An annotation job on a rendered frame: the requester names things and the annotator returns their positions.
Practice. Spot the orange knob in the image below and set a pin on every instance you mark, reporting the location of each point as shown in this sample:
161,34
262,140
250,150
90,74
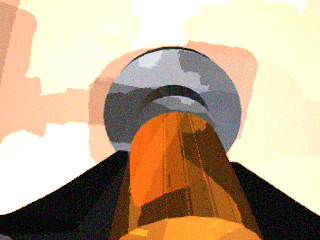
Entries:
178,184

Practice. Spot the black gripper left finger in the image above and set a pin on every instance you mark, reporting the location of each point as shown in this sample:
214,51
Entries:
82,209

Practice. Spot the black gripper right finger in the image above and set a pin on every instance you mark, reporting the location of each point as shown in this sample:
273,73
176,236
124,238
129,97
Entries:
278,216

